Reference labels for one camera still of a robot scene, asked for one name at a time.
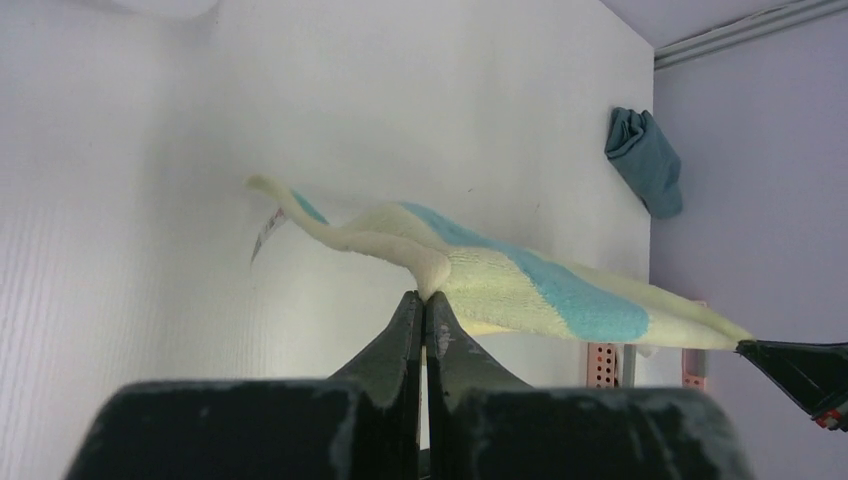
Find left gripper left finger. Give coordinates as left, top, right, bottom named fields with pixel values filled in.
left=329, top=291, right=424, bottom=479

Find aluminium frame rails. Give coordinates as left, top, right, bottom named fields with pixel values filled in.
left=654, top=0, right=847, bottom=72

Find green yellow towel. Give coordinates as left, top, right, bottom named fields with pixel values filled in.
left=246, top=175, right=755, bottom=351

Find grey blue towel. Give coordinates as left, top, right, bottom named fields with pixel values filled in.
left=604, top=107, right=683, bottom=219

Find pink plastic basket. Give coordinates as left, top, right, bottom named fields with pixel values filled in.
left=586, top=343, right=708, bottom=391

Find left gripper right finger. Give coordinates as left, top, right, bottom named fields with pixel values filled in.
left=425, top=292, right=530, bottom=479

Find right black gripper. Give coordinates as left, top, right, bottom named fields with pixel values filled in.
left=735, top=340, right=847, bottom=432

